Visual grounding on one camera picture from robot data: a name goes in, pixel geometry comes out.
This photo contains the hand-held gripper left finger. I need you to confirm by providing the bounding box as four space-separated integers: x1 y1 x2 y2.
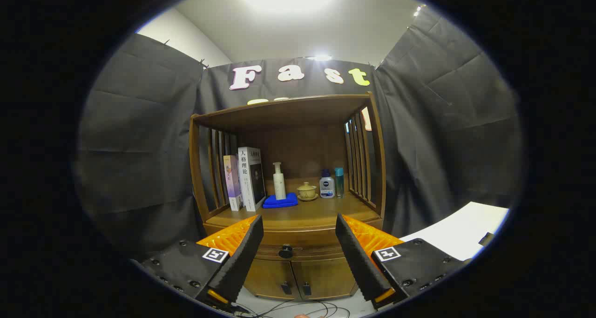
140 214 264 309

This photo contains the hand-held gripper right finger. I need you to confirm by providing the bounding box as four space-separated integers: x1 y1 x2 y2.
335 213 471 309

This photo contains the wooden drawer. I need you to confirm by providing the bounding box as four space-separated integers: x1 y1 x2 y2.
204 219 383 263

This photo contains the wooden cabinet door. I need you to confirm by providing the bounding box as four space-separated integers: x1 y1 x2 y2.
292 257 360 301
243 258 298 301

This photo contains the wooden countertop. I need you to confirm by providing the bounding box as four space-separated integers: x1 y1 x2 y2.
218 192 380 228

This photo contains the wooden cabinet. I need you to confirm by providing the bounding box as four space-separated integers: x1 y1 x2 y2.
189 92 387 302

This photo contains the blue folded cloth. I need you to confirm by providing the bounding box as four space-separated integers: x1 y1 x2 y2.
262 192 298 209

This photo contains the purple book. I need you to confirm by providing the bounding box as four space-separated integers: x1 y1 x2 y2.
223 155 244 211

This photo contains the white lotion bottle blue cap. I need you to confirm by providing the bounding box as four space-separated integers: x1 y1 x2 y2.
319 169 336 199

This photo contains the thick white book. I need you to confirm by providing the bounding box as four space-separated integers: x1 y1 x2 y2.
238 147 266 212

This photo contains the white pump bottle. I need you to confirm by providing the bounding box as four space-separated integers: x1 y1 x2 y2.
273 162 286 201

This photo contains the beige lidded teacup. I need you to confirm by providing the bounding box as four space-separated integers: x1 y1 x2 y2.
297 182 319 202

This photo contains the white table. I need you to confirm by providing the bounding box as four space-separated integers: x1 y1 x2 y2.
400 202 510 261

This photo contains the black backdrop cloth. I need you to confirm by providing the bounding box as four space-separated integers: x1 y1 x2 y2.
77 6 524 263

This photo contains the tangle of black cables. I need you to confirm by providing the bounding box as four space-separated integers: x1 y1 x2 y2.
233 299 351 318

